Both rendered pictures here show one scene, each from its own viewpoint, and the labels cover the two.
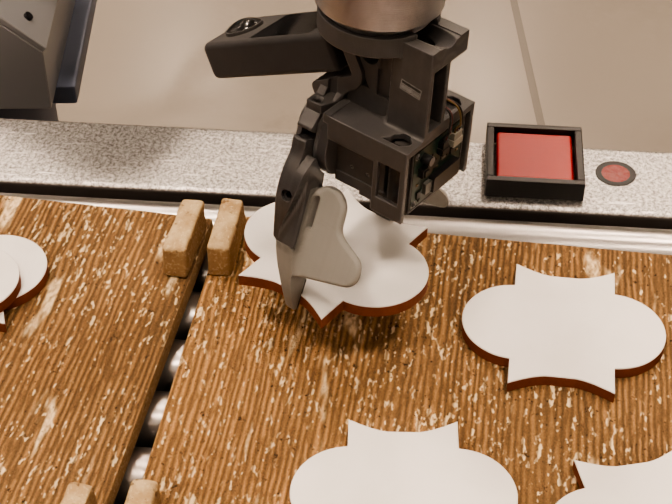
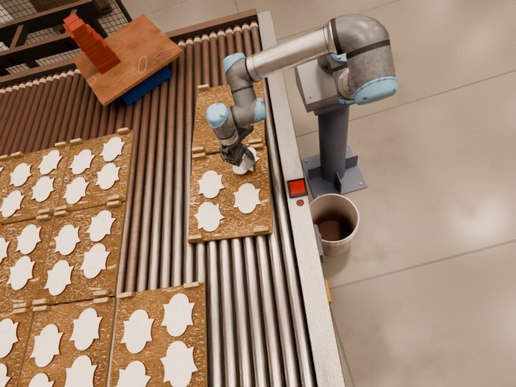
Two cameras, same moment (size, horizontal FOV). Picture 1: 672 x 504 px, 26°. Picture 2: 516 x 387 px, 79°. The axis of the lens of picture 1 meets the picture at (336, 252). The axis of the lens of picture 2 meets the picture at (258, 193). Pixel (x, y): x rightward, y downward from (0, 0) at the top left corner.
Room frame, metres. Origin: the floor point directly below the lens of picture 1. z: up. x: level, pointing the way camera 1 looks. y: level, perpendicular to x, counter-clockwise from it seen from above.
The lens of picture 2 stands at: (0.87, -0.76, 2.07)
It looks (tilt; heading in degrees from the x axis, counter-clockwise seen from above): 61 degrees down; 101
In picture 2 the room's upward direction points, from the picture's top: 25 degrees counter-clockwise
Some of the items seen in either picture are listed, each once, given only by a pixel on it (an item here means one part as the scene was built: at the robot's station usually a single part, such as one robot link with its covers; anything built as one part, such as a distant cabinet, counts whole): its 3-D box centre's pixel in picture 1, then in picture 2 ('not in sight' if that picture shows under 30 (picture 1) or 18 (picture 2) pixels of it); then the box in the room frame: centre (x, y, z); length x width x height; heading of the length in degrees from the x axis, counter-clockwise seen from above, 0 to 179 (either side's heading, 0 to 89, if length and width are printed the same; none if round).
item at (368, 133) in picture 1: (382, 97); (232, 148); (0.72, -0.03, 1.12); 0.09 x 0.08 x 0.12; 52
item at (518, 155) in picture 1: (533, 162); (297, 187); (0.92, -0.16, 0.92); 0.06 x 0.06 x 0.01; 85
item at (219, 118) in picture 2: not in sight; (221, 120); (0.72, -0.03, 1.28); 0.09 x 0.08 x 0.11; 0
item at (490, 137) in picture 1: (534, 160); (297, 187); (0.92, -0.16, 0.92); 0.08 x 0.08 x 0.02; 85
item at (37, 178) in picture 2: not in sight; (31, 182); (-0.36, 0.26, 0.94); 0.41 x 0.35 x 0.04; 85
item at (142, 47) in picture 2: not in sight; (125, 56); (0.20, 0.87, 1.03); 0.50 x 0.50 x 0.02; 26
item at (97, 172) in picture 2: not in sight; (95, 168); (0.00, 0.23, 0.94); 0.41 x 0.35 x 0.04; 85
